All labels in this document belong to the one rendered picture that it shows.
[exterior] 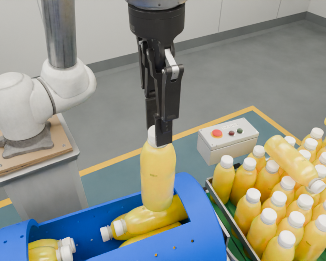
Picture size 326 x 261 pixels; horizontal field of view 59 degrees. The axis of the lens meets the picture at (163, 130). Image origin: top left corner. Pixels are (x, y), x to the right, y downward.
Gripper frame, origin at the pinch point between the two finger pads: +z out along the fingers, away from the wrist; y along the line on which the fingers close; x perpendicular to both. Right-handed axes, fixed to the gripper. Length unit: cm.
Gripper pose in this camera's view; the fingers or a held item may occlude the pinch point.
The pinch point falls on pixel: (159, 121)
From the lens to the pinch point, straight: 50.9
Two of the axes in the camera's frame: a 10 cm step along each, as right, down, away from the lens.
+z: 0.1, 7.5, 6.6
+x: 9.3, -2.5, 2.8
